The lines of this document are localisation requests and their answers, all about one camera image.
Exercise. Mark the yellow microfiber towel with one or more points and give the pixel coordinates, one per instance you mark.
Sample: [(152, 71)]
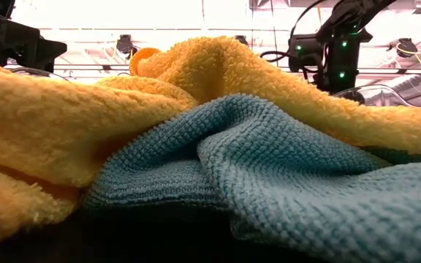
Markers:
[(49, 128), (269, 73)]

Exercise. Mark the clear plastic basket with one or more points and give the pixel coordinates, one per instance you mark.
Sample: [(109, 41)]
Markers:
[(378, 95)]

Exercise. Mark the light blue microfiber towel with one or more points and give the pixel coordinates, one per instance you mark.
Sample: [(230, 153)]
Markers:
[(269, 164)]

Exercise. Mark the teal microfiber towel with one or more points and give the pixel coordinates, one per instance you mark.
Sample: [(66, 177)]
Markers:
[(397, 155)]

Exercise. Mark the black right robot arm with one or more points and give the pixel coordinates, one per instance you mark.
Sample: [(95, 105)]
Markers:
[(342, 58)]

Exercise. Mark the black hanging camera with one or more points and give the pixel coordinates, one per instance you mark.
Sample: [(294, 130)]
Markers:
[(242, 40), (406, 47), (125, 44)]

